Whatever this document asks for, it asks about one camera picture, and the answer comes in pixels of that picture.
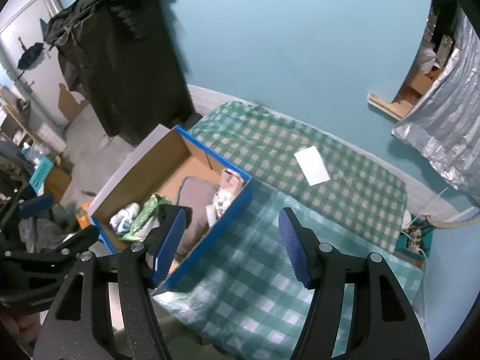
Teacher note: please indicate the teal box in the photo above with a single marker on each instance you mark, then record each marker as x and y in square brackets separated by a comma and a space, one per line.
[40, 175]

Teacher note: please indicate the grey cloth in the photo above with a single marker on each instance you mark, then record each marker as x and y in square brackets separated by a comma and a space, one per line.
[41, 232]

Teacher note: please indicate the white paper sheet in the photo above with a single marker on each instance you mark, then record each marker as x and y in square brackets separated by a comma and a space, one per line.
[313, 165]

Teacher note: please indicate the white foam roll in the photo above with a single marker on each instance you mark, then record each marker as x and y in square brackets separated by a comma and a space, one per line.
[212, 215]

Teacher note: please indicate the white door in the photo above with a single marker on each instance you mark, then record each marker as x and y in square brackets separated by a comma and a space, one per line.
[41, 90]

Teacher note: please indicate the green checked plastic tablecloth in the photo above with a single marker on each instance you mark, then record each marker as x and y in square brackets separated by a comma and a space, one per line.
[240, 281]

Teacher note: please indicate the black clothes on rack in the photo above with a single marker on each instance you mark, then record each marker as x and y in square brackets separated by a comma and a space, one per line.
[127, 82]

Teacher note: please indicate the black jacket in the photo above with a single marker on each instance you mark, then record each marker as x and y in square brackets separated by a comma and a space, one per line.
[101, 3]

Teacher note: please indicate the dark folded umbrella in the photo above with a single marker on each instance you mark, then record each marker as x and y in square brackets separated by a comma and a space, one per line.
[30, 57]

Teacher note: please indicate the wooden board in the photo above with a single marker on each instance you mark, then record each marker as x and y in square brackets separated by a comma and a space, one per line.
[386, 107]

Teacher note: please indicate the brown cardboard box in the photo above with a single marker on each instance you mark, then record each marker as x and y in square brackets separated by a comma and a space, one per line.
[423, 80]

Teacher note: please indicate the silver tarp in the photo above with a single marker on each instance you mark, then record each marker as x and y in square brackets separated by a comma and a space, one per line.
[446, 127]

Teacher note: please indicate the blue cardboard box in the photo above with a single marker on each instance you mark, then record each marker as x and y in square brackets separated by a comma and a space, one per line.
[217, 240]

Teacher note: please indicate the grey-brown folded cloth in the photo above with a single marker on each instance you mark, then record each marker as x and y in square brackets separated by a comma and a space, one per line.
[197, 195]

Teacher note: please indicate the white power strip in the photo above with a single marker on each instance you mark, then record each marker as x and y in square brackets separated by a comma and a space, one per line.
[415, 236]

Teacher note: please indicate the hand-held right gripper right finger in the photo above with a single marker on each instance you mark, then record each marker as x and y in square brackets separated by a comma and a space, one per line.
[294, 243]

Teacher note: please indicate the orange object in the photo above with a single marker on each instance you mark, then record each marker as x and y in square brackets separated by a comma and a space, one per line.
[81, 217]

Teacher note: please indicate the person's left hand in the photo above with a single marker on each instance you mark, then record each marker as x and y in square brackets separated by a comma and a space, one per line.
[18, 324]

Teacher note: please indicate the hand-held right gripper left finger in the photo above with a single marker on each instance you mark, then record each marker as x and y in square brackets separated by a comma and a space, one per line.
[170, 240]

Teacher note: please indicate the light green plastic bag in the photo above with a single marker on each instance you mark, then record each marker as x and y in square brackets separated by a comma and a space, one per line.
[134, 234]

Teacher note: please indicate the green beige checked blanket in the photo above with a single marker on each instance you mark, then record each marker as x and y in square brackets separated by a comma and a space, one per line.
[285, 135]

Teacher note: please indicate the white blue plastic bag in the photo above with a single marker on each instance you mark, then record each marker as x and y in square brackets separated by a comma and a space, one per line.
[125, 215]

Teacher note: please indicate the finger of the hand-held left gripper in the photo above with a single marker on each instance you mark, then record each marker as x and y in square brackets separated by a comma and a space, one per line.
[75, 242]
[35, 204]

